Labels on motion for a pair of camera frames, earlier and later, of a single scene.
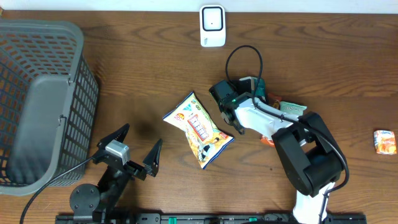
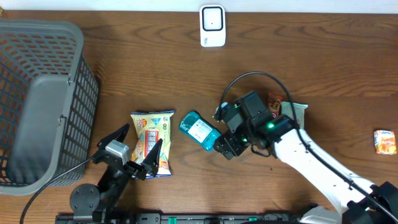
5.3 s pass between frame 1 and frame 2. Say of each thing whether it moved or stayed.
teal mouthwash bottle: moved
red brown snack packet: stayed
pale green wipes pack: stayed
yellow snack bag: moved
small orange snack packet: stayed
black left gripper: stayed
